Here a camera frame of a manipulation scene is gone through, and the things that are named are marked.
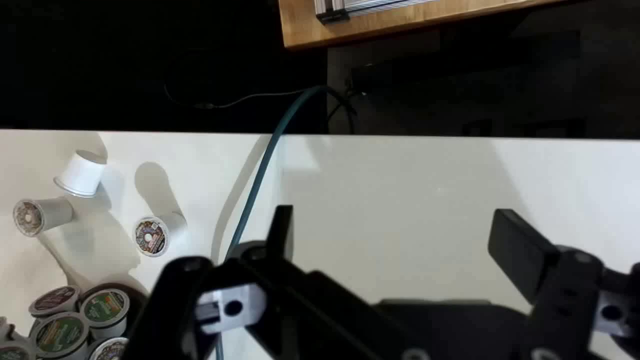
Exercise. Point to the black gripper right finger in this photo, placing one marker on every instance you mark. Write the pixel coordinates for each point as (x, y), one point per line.
(566, 287)

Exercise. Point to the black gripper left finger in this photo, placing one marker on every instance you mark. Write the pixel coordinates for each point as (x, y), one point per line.
(201, 281)

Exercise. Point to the patterned lid coffee pod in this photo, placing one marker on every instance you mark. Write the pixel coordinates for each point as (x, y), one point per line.
(31, 217)
(152, 235)

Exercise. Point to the green lid coffee pod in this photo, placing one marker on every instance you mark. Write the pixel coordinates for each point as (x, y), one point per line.
(60, 332)
(104, 306)

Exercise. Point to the white red lid coffee pod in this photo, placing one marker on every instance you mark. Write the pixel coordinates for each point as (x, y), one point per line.
(110, 349)

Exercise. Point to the plain white coffee pod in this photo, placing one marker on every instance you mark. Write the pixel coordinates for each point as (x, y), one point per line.
(81, 173)

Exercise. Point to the silver metal rail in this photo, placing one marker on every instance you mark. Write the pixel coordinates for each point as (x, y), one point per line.
(333, 11)

